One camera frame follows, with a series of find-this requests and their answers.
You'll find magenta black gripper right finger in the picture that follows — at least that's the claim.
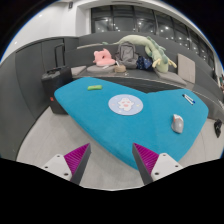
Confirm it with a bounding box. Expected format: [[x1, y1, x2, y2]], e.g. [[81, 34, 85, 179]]
[[132, 143, 182, 185]]

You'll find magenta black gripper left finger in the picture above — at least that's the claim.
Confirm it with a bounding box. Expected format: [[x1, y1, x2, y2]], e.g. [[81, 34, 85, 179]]
[[42, 143, 91, 185]]

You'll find grey computer mouse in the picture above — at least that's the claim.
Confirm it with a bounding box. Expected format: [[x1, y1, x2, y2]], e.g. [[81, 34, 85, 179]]
[[171, 114, 184, 134]]

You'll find round white cartoon mouse pad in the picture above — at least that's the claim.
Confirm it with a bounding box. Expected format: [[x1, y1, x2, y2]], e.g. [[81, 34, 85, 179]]
[[108, 94, 144, 116]]

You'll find blue felt table cover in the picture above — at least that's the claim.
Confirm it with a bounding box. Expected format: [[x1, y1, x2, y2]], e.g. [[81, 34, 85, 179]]
[[55, 77, 208, 167]]

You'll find black object on floor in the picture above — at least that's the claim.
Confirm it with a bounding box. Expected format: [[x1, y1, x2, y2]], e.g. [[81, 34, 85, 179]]
[[214, 119, 222, 138]]

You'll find black white marker pen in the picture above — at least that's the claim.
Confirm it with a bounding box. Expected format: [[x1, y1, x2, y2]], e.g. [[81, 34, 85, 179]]
[[182, 94, 195, 105]]

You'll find blue white marker pen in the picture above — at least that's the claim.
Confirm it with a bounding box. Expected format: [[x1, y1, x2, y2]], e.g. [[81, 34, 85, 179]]
[[183, 94, 195, 103]]

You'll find green rectangular eraser block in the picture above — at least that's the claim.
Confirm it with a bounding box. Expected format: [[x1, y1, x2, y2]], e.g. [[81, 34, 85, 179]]
[[87, 85, 103, 91]]

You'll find small tan basket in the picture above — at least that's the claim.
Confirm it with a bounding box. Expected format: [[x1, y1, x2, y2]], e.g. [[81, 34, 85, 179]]
[[114, 65, 126, 73]]

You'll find dark blue patterned bag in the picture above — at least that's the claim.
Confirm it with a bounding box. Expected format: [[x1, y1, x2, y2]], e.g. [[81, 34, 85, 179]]
[[137, 56, 152, 70]]

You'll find beige square cushion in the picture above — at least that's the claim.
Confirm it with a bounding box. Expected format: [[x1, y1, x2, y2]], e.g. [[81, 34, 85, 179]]
[[178, 54, 196, 83]]

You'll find grey curved sofa bench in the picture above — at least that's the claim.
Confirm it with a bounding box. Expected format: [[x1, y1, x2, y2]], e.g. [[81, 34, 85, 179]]
[[64, 31, 224, 122]]

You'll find pink plush toy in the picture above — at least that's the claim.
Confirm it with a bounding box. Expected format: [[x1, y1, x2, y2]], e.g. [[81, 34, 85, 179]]
[[94, 49, 115, 67]]

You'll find grey backpack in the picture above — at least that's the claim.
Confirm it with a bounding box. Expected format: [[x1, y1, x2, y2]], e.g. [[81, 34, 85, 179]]
[[115, 42, 138, 69]]

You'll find green dragon plush toy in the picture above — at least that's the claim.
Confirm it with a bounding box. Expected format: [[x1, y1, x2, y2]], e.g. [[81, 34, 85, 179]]
[[102, 34, 178, 73]]

